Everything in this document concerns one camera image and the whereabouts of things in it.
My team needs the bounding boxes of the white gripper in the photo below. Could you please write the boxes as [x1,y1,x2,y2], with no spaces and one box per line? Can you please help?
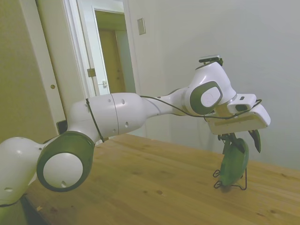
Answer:
[205,104,272,153]

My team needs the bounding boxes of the green plate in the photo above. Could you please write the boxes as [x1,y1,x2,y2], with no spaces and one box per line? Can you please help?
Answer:
[219,137,250,188]

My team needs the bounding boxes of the brown wooden inner door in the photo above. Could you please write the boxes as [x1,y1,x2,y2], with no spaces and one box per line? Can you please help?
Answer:
[97,28,127,95]

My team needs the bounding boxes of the small black box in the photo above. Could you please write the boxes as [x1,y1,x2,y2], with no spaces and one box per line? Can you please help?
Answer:
[57,120,69,137]

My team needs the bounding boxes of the beige open door panel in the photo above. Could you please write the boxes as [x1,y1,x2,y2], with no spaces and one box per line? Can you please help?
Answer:
[0,0,69,147]

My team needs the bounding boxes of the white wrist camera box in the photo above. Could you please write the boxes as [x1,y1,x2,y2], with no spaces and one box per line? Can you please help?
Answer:
[226,93,256,113]

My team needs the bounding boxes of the black wire plate rack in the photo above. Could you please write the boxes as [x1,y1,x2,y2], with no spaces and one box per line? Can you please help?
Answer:
[212,139,249,191]

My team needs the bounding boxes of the black camera cable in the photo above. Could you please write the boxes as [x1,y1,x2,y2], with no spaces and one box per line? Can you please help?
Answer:
[138,94,263,118]

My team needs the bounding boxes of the white wall switch plate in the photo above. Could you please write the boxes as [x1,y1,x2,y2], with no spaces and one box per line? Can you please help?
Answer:
[136,17,146,36]

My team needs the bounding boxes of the white door frame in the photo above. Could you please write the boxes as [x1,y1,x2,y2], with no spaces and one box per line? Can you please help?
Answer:
[62,0,142,98]

